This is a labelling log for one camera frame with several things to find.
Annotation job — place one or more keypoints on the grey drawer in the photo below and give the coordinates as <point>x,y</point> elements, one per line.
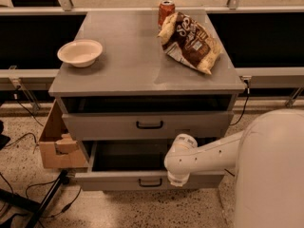
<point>126,165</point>
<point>144,126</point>

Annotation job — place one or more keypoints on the grey drawer cabinet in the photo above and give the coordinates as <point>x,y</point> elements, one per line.
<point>133,75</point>

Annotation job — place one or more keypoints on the orange soda can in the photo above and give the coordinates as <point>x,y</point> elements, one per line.
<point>166,7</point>

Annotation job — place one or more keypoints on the grey top drawer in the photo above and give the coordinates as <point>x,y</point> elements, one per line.
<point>144,126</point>

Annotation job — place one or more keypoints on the white paper bowl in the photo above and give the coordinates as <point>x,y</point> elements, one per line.
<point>80,53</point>

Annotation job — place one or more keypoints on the black tripod stand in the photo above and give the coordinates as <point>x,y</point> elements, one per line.
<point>36,208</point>

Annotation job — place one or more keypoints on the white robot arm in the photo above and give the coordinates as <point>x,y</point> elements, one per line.
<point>268,159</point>

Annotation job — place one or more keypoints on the brown chip bag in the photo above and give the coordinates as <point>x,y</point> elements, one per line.
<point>188,42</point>

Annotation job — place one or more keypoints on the cardboard box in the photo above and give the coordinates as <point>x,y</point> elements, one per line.
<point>57,148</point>

